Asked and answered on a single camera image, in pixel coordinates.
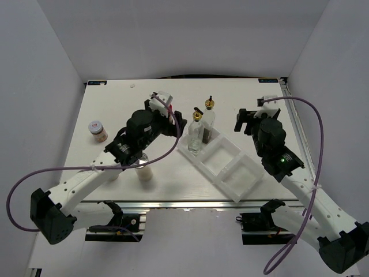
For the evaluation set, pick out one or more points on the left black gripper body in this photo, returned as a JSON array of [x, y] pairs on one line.
[[161, 123]]

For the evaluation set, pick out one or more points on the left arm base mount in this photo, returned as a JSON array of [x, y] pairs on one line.
[[122, 227]]

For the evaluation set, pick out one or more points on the orange spice jar white lid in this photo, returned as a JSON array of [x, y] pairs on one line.
[[98, 131]]

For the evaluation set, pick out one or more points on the blue table sticker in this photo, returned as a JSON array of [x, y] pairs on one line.
[[268, 80], [96, 82]]

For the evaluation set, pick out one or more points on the right blue table sticker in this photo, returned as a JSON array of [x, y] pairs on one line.
[[268, 80]]

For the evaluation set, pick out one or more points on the blue label shaker bottle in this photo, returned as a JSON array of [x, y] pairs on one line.
[[114, 177]]

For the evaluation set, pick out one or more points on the silver lid white shaker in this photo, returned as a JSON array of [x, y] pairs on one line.
[[143, 171]]

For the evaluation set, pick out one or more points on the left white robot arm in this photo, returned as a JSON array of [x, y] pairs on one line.
[[61, 210]]

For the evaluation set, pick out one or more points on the left blue table sticker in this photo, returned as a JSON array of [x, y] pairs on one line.
[[96, 82]]

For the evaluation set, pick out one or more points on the white three-compartment tray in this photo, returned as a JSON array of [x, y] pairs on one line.
[[225, 165]]

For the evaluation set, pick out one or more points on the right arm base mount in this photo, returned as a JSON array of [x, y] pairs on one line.
[[258, 228]]

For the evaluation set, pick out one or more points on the clear oil bottle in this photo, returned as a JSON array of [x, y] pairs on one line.
[[195, 132]]

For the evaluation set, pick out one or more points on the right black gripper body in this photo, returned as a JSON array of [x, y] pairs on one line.
[[253, 123]]

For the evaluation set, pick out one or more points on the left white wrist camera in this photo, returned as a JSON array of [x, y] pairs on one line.
[[161, 101]]

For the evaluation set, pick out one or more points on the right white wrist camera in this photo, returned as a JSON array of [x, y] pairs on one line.
[[268, 105]]

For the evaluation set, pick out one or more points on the dark sauce oil bottle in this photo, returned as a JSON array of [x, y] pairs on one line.
[[208, 120]]

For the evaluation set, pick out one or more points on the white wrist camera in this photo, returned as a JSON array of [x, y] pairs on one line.
[[161, 101], [268, 105]]

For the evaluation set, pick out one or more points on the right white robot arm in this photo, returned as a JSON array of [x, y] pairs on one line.
[[340, 240]]

